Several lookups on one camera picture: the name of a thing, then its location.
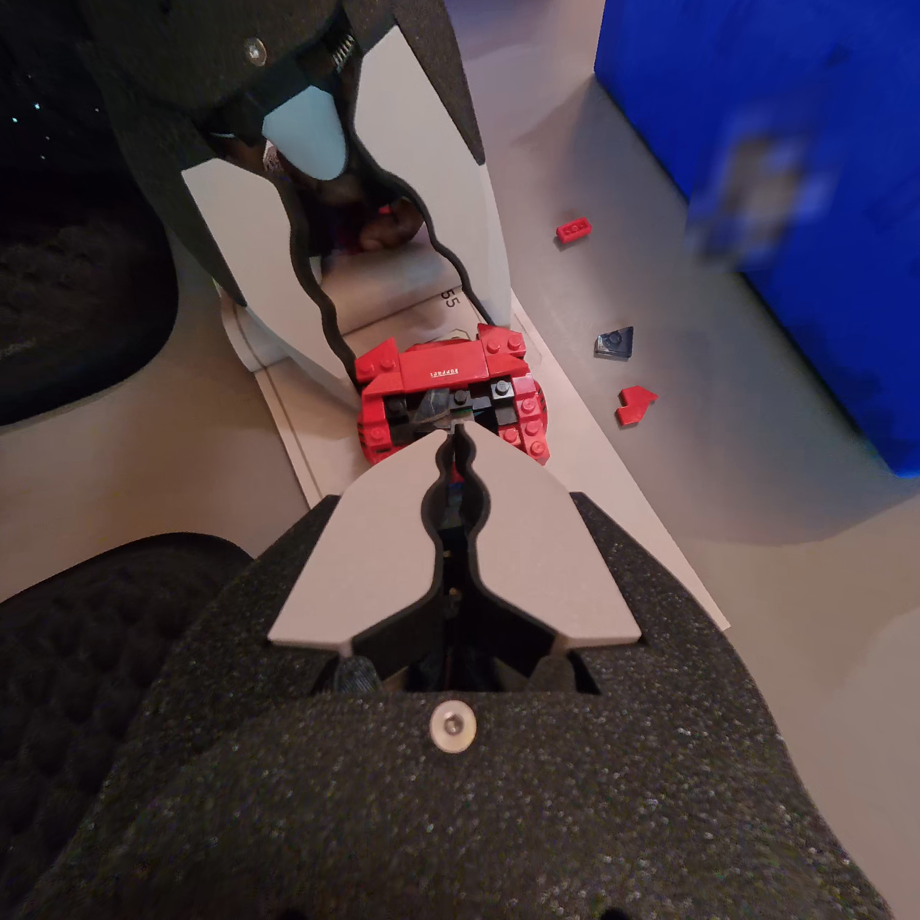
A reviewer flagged white instruction booklet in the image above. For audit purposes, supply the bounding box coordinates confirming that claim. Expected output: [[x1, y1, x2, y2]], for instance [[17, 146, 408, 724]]
[[219, 237, 730, 633]]

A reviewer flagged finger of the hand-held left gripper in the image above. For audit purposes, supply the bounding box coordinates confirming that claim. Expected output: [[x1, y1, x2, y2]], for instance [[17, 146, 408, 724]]
[[180, 158, 360, 394], [354, 23, 514, 329]]

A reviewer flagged angled red lego piece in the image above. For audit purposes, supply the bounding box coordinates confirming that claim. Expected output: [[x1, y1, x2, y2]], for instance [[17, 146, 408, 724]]
[[614, 384, 659, 430]]

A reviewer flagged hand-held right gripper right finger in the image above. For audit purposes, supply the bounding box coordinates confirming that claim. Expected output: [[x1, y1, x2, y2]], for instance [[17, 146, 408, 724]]
[[454, 421, 644, 680]]

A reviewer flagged person's left hand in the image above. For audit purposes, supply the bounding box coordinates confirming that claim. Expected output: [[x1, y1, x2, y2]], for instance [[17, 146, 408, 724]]
[[298, 169, 426, 254]]

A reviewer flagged blue plastic bin with divider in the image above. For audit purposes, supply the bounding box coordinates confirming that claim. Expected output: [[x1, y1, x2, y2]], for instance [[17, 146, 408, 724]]
[[595, 0, 920, 479]]

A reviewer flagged red lego car body section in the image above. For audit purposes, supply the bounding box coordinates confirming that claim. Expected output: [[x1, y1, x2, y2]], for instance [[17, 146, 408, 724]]
[[354, 323, 552, 468]]

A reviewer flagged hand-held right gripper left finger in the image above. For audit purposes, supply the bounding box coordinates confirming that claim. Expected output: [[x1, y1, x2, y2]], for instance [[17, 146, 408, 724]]
[[266, 429, 459, 681]]

